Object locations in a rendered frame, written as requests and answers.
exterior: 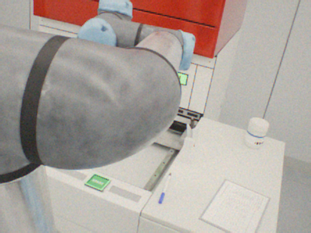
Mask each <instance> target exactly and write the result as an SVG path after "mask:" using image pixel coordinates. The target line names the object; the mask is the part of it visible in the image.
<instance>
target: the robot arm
mask: <svg viewBox="0 0 311 233"><path fill-rule="evenodd" d="M97 12H98V15H97V16H96V17H94V18H92V19H89V20H88V21H86V22H85V23H84V25H83V26H82V27H81V28H80V30H79V32H78V36H77V38H75V37H66V36H61V35H56V34H53V33H52V34H50V33H44V32H42V31H40V32H39V31H33V30H29V29H26V28H18V27H14V26H6V25H1V24H0V233H60V232H59V231H58V230H57V229H56V224H55V221H54V217H53V208H52V204H51V196H50V192H49V183H48V180H47V170H46V166H50V167H52V168H57V169H64V170H83V169H93V168H99V167H102V166H106V165H110V164H114V163H116V162H120V161H121V160H123V159H126V158H128V157H130V156H131V155H134V154H137V153H139V152H140V151H141V150H144V149H145V148H146V147H148V146H150V145H151V144H153V143H154V142H155V141H156V140H157V139H159V138H160V137H161V136H162V135H163V134H164V133H165V132H166V131H167V129H168V128H169V127H170V126H171V124H172V123H173V121H174V119H175V118H176V115H177V114H178V109H179V107H180V100H181V82H180V78H179V75H178V70H180V71H187V70H188V69H189V68H190V65H191V59H192V54H193V51H194V44H195V41H196V39H195V36H194V35H193V34H190V33H185V32H183V31H181V30H177V31H176V30H173V29H168V28H161V27H158V26H151V25H148V24H141V23H137V22H133V21H131V19H132V18H133V16H132V13H133V5H132V3H131V2H130V1H128V0H100V2H99V8H98V10H97Z"/></svg>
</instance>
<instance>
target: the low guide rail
mask: <svg viewBox="0 0 311 233"><path fill-rule="evenodd" d="M177 151H178V150H177V149H174V148H171V149H170V150H169V152H168V153H167V155H166V156H165V158H164V159H163V160H162V162H161V163H160V165H159V166H158V168H157V169H156V170H155V173H153V175H152V176H151V178H150V179H149V181H148V182H147V183H146V185H145V187H144V188H143V189H145V190H147V191H150V192H151V191H152V189H153V188H154V186H155V185H156V183H157V181H158V180H159V179H160V177H161V176H162V174H163V173H164V171H165V169H166V168H167V166H168V165H169V163H170V162H171V160H172V158H173V157H174V155H175V154H176V153H177Z"/></svg>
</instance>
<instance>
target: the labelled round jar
mask: <svg viewBox="0 0 311 233"><path fill-rule="evenodd" d="M268 127H269V124H268V122H267V121H265V120H264V119H261V118H252V119H250V122H249V126H248V128H247V131H246V136H245V138H244V143H245V145H247V146H248V147H249V148H253V149H259V148H261V147H262V144H263V143H264V139H265V136H266V134H267V130H268Z"/></svg>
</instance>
